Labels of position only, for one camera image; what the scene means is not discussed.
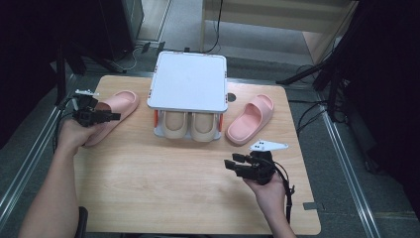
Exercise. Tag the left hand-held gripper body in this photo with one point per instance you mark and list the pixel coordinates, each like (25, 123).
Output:
(86, 114)

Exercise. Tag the beige slipper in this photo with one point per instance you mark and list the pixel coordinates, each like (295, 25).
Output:
(204, 127)
(175, 125)

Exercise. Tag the person's right hand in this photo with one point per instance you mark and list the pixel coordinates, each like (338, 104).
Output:
(269, 193)

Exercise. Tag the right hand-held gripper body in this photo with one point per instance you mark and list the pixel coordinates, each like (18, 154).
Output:
(261, 168)

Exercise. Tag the white shoe rack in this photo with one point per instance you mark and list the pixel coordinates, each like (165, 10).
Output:
(188, 82)

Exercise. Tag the pink slipper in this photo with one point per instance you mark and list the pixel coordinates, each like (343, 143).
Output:
(249, 122)
(122, 104)

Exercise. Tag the grey tape patch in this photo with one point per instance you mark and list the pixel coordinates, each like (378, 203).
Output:
(313, 206)

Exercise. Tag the black chair part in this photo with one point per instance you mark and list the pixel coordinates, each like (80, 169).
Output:
(82, 224)

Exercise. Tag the black metal stand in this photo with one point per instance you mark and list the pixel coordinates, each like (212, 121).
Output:
(61, 76)
(332, 86)

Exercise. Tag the person's left hand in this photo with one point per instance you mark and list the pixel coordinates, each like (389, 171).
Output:
(74, 135)

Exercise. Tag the silver floor rail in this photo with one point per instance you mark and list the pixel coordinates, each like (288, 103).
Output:
(350, 178)
(29, 158)

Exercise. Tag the dark cabinet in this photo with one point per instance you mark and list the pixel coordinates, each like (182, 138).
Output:
(125, 26)

